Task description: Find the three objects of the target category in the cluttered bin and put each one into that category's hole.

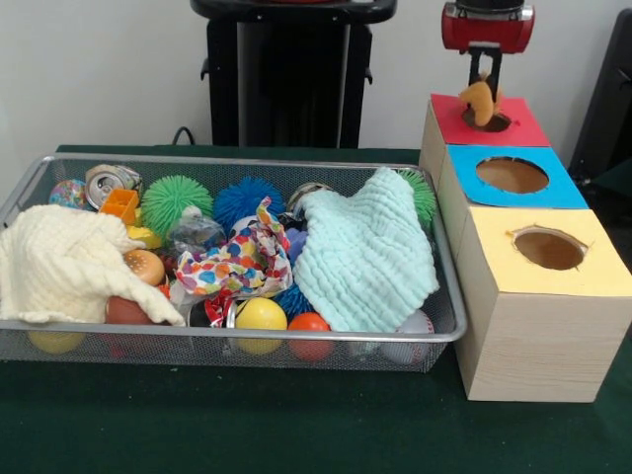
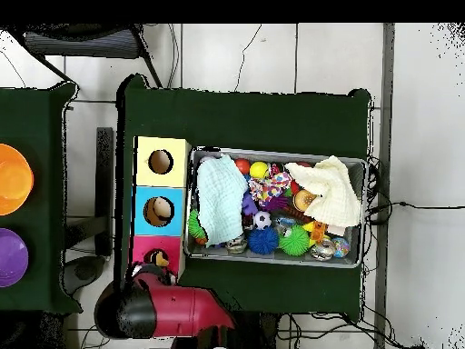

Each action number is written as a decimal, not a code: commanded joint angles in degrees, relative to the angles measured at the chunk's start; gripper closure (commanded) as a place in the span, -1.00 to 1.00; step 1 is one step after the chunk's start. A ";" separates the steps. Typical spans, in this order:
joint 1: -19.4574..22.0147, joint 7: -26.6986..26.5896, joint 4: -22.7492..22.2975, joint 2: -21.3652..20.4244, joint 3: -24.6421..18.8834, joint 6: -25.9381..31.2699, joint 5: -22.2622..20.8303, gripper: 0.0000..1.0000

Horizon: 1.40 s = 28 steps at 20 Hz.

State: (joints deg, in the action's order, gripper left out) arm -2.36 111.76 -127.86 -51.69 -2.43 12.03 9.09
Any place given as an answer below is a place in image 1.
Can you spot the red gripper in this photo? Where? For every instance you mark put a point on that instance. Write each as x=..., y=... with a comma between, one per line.
x=489, y=32

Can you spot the tan plush toy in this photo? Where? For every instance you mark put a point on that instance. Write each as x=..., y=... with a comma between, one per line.
x=481, y=103

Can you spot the mint waffle cloth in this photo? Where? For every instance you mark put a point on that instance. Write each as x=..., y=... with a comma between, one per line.
x=365, y=257

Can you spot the silver mesh bin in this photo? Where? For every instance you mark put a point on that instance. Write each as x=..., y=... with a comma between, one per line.
x=321, y=168

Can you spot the wooden box with three holes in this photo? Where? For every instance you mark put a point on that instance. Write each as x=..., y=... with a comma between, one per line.
x=533, y=345

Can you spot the black side stand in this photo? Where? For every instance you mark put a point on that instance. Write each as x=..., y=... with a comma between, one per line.
x=607, y=99

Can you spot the white baseball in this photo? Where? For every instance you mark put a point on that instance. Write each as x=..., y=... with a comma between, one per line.
x=417, y=328

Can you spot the blue spiky ball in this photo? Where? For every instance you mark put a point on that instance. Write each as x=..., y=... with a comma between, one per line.
x=247, y=202

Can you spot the orange smooth ball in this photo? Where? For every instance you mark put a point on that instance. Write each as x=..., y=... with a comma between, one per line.
x=308, y=326

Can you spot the colourful polka dot cloth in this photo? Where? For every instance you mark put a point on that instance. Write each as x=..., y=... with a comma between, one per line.
x=237, y=261

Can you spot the yellow smooth ball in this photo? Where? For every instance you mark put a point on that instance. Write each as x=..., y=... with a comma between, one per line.
x=260, y=316

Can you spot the plain green spiky ball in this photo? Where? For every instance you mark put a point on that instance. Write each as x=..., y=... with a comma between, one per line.
x=173, y=200

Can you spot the toy burger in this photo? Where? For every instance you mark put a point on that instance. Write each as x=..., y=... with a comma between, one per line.
x=145, y=266

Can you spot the crushed silver can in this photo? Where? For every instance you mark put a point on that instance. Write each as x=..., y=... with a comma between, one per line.
x=106, y=185

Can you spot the dark green tablecloth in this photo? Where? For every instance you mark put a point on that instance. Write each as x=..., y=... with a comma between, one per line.
x=247, y=419

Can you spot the cream waffle cloth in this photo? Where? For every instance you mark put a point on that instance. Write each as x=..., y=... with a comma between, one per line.
x=64, y=261

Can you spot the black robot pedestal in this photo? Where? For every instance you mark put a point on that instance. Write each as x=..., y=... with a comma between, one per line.
x=291, y=74

